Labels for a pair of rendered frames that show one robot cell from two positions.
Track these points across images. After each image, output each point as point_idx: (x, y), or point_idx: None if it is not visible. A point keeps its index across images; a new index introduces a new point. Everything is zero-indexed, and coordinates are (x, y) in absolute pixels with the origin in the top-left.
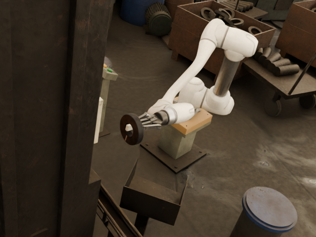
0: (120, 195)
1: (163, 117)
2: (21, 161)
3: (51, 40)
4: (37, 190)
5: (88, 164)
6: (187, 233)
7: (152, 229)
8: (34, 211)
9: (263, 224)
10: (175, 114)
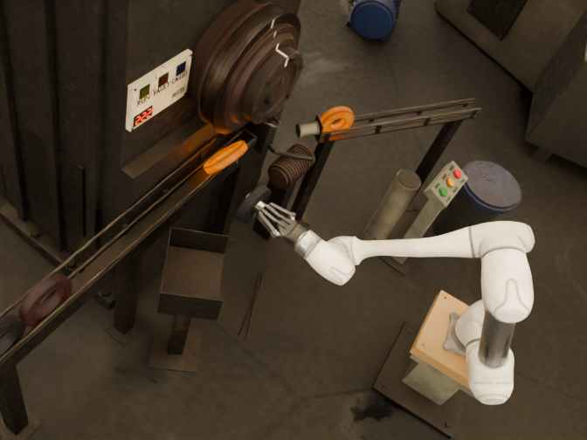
0: (288, 314)
1: (292, 234)
2: (62, 75)
3: None
4: (75, 119)
5: (118, 145)
6: (259, 421)
7: (246, 367)
8: (73, 137)
9: None
10: (308, 249)
